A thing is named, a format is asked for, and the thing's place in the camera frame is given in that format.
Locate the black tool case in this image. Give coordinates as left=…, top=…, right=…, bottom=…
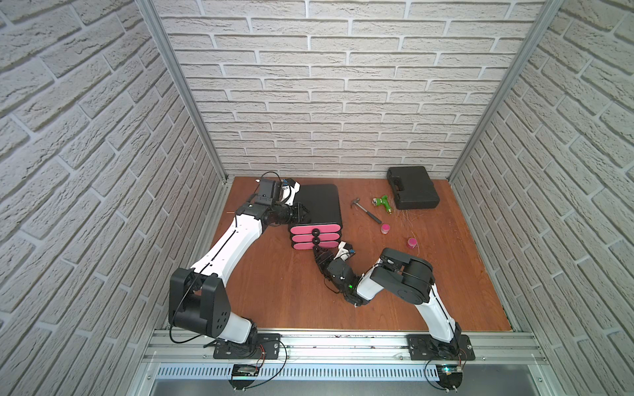
left=386, top=166, right=440, bottom=211

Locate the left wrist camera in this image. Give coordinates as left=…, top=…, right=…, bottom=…
left=254, top=178, right=300, bottom=206

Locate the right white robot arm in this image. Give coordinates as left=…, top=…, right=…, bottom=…
left=313, top=242, right=462, bottom=355

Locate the black drawer cabinet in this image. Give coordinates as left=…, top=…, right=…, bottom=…
left=295, top=184, right=343, bottom=229

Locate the aluminium frame post left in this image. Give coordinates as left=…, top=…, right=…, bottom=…
left=136, top=0, right=229, bottom=183

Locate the green toy drill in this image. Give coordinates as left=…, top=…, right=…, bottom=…
left=372, top=195, right=393, bottom=215

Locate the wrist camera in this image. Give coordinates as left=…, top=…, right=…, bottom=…
left=335, top=241, right=356, bottom=261
left=254, top=178, right=300, bottom=206

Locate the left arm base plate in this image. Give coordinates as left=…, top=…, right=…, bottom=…
left=213, top=331, right=282, bottom=360

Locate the hammer with black handle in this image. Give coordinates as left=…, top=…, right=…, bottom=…
left=351, top=198, right=382, bottom=224

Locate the right controller board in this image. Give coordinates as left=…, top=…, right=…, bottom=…
left=436, top=366, right=463, bottom=392

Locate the controller board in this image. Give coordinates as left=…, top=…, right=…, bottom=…
left=229, top=364, right=259, bottom=391
left=436, top=366, right=463, bottom=392

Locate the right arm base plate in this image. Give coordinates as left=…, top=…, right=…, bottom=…
left=405, top=334, right=476, bottom=361

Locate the pink drawer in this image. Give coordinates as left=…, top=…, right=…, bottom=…
left=292, top=233, right=341, bottom=244
left=292, top=241, right=339, bottom=250
left=289, top=224, right=342, bottom=235

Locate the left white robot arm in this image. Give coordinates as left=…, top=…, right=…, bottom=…
left=168, top=202, right=310, bottom=344

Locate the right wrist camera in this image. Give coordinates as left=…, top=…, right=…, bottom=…
left=335, top=241, right=356, bottom=261

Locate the aluminium frame post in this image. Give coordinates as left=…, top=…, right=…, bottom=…
left=447, top=0, right=564, bottom=183
left=136, top=0, right=229, bottom=183

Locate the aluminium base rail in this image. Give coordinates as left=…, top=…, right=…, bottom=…
left=141, top=328, right=548, bottom=366

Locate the left controller board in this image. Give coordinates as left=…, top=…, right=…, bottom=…
left=229, top=364, right=259, bottom=391

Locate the aluminium frame post right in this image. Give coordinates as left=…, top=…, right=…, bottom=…
left=447, top=0, right=564, bottom=183

